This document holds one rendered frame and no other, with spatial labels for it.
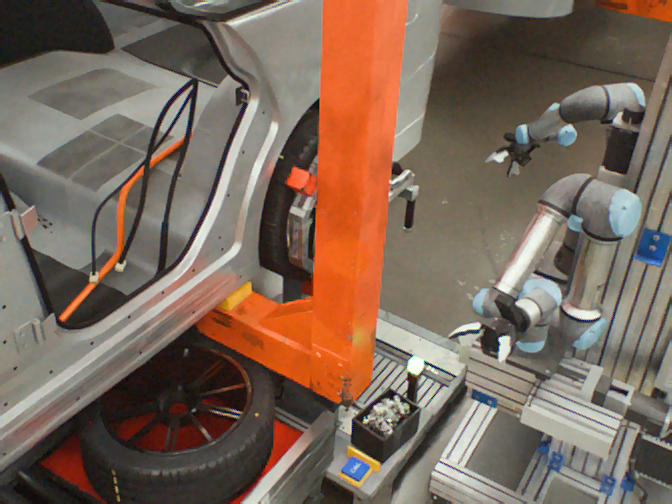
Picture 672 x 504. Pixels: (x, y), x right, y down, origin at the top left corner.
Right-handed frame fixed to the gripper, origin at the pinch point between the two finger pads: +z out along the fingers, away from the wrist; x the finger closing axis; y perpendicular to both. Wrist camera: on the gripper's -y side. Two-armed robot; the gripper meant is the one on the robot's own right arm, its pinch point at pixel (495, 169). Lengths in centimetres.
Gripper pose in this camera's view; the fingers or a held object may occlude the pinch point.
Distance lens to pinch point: 364.2
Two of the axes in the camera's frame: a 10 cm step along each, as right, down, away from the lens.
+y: 2.9, 6.4, -7.1
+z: -6.4, 6.8, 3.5
